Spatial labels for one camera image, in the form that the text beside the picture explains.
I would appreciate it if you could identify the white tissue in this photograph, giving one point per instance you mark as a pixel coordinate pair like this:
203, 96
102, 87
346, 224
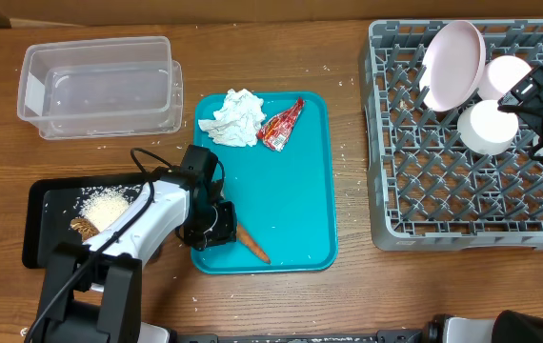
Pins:
238, 122

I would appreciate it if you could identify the teal plastic serving tray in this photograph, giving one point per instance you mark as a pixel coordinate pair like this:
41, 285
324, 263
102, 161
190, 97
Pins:
285, 200

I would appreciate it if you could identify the grey dishwasher rack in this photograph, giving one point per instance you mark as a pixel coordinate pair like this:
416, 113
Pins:
427, 190

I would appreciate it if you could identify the black tray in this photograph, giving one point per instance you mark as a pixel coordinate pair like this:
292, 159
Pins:
53, 203

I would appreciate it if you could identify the pink plastic bowl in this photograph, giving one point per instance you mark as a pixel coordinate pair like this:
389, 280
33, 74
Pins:
501, 75

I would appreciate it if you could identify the pile of white rice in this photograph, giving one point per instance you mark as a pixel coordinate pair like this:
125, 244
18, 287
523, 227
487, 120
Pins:
103, 205

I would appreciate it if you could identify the orange carrot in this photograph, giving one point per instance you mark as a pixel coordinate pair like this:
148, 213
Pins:
244, 237

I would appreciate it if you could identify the brown food scrap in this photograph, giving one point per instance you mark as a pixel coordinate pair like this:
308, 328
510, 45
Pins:
84, 227

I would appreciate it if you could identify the pale green bowl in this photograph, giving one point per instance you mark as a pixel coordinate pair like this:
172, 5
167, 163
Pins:
485, 129

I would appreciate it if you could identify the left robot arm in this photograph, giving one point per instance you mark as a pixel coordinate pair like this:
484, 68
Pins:
92, 291

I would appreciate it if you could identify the clear plastic bin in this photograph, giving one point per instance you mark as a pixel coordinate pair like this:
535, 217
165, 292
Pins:
101, 88

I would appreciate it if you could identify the large white plate with rice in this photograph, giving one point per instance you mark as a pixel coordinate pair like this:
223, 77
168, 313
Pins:
454, 63

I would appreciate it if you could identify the red snack wrapper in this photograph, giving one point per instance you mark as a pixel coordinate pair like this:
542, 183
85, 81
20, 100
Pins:
276, 132

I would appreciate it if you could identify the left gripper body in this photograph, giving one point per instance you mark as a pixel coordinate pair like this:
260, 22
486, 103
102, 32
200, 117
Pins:
213, 226

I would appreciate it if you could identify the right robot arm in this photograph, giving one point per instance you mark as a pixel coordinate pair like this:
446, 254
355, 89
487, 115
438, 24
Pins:
509, 326

